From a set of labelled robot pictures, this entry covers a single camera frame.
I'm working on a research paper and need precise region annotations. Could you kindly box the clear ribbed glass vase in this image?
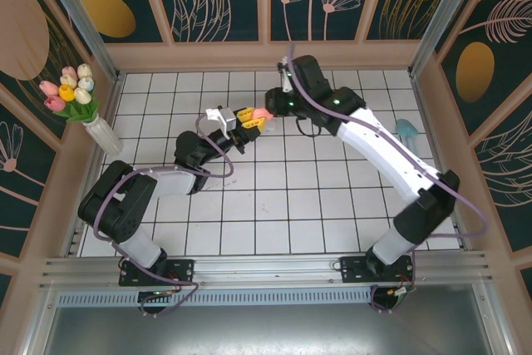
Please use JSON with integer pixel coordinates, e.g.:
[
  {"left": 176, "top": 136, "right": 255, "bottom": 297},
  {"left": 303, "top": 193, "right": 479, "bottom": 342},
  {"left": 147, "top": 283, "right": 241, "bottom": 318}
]
[{"left": 85, "top": 117, "right": 125, "bottom": 156}]

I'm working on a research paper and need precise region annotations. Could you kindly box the light blue toy shovel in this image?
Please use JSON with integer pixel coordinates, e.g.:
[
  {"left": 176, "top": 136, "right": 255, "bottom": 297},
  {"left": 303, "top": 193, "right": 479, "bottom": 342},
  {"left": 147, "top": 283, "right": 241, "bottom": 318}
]
[{"left": 394, "top": 118, "right": 421, "bottom": 168}]

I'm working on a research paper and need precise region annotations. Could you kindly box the artificial tulip bouquet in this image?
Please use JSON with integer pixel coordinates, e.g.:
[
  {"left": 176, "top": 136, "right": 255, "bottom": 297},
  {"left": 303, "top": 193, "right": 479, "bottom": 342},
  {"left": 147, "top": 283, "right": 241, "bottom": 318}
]
[{"left": 39, "top": 62, "right": 101, "bottom": 124}]

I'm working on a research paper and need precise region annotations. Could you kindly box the grey metal shelf panel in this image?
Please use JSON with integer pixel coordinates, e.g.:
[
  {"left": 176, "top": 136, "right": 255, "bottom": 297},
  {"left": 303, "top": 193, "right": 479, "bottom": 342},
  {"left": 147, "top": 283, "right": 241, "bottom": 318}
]
[{"left": 24, "top": 284, "right": 512, "bottom": 355}]

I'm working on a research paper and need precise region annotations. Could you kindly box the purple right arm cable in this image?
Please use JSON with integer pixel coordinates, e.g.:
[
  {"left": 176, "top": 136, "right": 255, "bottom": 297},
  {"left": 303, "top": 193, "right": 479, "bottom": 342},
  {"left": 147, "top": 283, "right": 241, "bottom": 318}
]
[{"left": 288, "top": 43, "right": 488, "bottom": 256}]

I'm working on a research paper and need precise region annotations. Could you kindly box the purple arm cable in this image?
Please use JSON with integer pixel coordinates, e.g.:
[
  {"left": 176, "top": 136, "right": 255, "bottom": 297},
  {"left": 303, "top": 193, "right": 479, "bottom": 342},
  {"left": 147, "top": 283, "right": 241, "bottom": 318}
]
[
  {"left": 93, "top": 116, "right": 236, "bottom": 318},
  {"left": 288, "top": 43, "right": 488, "bottom": 256}
]

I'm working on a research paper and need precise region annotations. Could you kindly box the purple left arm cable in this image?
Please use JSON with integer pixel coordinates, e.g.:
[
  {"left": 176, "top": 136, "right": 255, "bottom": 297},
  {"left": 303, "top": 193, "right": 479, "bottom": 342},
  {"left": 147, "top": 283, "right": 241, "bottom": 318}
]
[{"left": 93, "top": 116, "right": 236, "bottom": 318}]

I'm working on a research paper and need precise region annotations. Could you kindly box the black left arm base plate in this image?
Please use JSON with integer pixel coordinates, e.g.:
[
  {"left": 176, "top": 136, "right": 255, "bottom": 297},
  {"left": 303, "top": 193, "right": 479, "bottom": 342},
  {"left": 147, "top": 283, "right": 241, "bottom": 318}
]
[{"left": 119, "top": 258, "right": 195, "bottom": 288}]

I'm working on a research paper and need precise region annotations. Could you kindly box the aluminium mounting rail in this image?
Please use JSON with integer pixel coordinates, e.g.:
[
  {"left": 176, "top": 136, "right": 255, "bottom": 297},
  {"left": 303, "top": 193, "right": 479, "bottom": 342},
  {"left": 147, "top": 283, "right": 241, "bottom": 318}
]
[{"left": 39, "top": 251, "right": 494, "bottom": 292}]

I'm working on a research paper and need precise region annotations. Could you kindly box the aluminium frame post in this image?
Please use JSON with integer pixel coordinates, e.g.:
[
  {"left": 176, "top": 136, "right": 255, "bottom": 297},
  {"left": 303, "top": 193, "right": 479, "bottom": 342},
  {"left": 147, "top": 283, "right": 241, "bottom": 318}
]
[
  {"left": 32, "top": 0, "right": 121, "bottom": 81},
  {"left": 409, "top": 0, "right": 487, "bottom": 77}
]

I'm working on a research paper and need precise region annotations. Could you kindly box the black base controller with wires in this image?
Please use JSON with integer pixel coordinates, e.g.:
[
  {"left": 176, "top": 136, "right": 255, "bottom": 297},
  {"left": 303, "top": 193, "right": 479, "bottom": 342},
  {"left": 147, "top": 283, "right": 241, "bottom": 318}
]
[
  {"left": 369, "top": 274, "right": 417, "bottom": 314},
  {"left": 136, "top": 288, "right": 184, "bottom": 318}
]

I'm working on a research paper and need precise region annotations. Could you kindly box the slotted grey cable duct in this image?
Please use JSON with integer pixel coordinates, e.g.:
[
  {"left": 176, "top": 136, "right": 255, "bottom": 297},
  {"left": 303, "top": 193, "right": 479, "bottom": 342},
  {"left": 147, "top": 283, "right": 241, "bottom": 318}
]
[{"left": 56, "top": 291, "right": 375, "bottom": 308}]

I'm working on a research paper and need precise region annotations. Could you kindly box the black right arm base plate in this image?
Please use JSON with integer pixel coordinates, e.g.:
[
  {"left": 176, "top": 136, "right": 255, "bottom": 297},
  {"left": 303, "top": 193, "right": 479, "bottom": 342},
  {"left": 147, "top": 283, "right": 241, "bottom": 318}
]
[{"left": 339, "top": 255, "right": 416, "bottom": 285}]

